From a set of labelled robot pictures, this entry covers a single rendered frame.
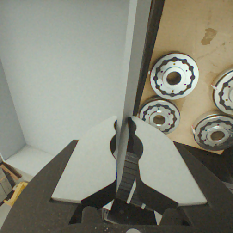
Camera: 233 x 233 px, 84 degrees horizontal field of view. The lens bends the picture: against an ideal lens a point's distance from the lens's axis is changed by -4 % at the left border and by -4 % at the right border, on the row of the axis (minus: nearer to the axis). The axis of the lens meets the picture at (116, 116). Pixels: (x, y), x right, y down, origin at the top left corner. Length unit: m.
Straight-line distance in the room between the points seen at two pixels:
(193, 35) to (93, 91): 0.26
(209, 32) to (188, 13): 0.06
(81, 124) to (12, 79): 0.12
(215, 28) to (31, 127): 0.40
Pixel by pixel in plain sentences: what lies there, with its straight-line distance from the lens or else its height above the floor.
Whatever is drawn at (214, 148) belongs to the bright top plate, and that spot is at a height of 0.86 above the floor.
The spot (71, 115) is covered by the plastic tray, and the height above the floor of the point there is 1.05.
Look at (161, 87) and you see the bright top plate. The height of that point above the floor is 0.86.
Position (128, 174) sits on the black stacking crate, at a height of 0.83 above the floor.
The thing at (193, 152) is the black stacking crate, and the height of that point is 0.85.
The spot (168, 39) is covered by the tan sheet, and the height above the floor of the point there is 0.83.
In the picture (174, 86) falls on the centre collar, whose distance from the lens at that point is 0.33.
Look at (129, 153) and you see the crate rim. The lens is 0.35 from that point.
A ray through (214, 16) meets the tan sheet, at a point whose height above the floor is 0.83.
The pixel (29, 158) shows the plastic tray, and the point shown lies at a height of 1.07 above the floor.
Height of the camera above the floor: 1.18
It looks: 57 degrees down
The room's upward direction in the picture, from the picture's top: 147 degrees counter-clockwise
